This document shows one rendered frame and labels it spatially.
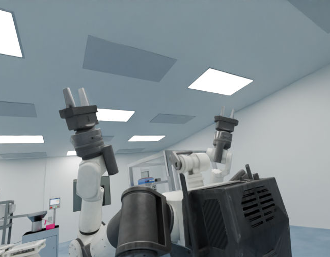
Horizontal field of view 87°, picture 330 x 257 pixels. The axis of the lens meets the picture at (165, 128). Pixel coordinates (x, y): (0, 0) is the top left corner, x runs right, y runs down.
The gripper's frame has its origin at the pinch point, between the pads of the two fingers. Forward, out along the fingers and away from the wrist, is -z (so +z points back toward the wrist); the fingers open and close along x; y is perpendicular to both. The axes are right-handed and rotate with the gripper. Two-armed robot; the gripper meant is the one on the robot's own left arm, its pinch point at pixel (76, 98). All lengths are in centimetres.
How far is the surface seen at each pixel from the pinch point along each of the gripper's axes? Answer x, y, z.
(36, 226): 137, -398, 192
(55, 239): 143, -356, 222
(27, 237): 111, -383, 194
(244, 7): 186, 59, -77
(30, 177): 263, -650, 129
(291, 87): 432, 135, 25
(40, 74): 110, -190, -74
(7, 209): 127, -476, 150
